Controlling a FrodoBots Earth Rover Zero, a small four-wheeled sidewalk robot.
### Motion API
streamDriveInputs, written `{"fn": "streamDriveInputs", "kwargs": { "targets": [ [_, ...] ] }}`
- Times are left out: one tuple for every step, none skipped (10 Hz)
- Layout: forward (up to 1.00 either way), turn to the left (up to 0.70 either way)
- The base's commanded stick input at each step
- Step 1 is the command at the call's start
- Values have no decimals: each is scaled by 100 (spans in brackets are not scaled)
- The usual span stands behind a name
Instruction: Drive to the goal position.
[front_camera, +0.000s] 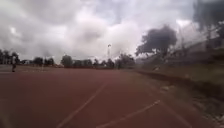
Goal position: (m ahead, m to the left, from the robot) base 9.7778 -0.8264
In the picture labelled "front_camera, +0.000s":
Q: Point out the floodlight pole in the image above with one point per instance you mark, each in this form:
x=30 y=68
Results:
x=109 y=51

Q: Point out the low dark kerb wall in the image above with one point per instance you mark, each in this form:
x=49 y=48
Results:
x=196 y=85

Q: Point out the grass field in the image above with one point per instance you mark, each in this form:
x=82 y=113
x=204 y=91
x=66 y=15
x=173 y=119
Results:
x=30 y=67

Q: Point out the row of distant trees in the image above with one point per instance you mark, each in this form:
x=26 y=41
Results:
x=73 y=62

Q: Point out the grass bank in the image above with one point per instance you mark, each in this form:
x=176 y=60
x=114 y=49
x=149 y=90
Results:
x=186 y=71

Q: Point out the dirt strip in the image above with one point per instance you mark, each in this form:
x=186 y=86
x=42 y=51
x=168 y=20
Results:
x=206 y=106

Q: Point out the person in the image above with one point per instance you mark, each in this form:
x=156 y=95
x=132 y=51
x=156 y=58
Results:
x=13 y=63

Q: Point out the round-crowned tree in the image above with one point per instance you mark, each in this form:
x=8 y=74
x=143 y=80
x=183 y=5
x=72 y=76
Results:
x=156 y=40

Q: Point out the red running track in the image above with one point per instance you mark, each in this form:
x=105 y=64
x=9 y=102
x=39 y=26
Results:
x=66 y=96

